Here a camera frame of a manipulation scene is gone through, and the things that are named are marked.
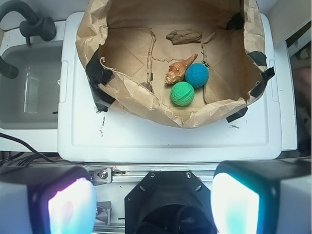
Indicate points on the grey sink basin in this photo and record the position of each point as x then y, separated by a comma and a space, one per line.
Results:
30, 101

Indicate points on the metal corner bracket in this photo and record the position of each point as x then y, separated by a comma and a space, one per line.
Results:
101, 175

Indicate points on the black faucet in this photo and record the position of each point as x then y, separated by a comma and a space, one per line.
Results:
35, 24

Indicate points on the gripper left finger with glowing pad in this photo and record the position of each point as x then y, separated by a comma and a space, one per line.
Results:
47, 200

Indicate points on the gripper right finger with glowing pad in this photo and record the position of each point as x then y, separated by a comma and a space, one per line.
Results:
263, 197

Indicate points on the green foam ball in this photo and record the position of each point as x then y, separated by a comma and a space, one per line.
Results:
182, 93

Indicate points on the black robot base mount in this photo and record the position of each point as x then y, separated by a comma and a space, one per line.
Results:
172, 202

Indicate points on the golden brown conch shell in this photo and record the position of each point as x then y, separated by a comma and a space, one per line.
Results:
178, 69

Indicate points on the crumpled brown paper bag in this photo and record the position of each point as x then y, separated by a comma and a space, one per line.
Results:
123, 48

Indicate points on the brown driftwood piece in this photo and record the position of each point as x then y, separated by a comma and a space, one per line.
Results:
185, 36

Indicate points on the blue foam ball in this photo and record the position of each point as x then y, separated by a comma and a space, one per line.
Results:
197, 75

